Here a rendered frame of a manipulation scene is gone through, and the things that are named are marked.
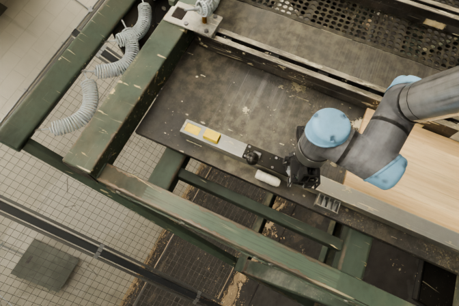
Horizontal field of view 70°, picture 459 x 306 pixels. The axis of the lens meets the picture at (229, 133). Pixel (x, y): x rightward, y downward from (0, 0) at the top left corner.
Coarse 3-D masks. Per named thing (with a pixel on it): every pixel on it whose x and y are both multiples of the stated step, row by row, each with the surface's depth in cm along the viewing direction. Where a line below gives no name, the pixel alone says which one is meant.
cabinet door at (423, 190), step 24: (408, 144) 109; (432, 144) 109; (456, 144) 109; (408, 168) 106; (432, 168) 106; (456, 168) 106; (384, 192) 102; (408, 192) 103; (432, 192) 103; (456, 192) 103; (432, 216) 99; (456, 216) 99
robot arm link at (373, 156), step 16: (368, 128) 64; (384, 128) 61; (400, 128) 61; (352, 144) 61; (368, 144) 61; (384, 144) 61; (400, 144) 61; (352, 160) 61; (368, 160) 60; (384, 160) 60; (400, 160) 60; (368, 176) 61; (384, 176) 60; (400, 176) 59
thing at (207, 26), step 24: (192, 24) 118; (216, 24) 118; (216, 48) 124; (240, 48) 118; (264, 48) 118; (288, 72) 117; (312, 72) 114; (336, 72) 114; (336, 96) 117; (360, 96) 112; (456, 120) 108
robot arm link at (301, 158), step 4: (296, 148) 73; (296, 152) 73; (300, 152) 71; (296, 156) 73; (300, 156) 72; (304, 156) 70; (300, 160) 72; (304, 160) 71; (308, 160) 70; (304, 164) 72; (308, 164) 71; (312, 164) 71; (316, 164) 70; (320, 164) 71
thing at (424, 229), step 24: (216, 144) 106; (240, 144) 106; (264, 168) 103; (312, 192) 103; (336, 192) 100; (360, 192) 100; (384, 216) 97; (408, 216) 97; (432, 240) 95; (456, 240) 94
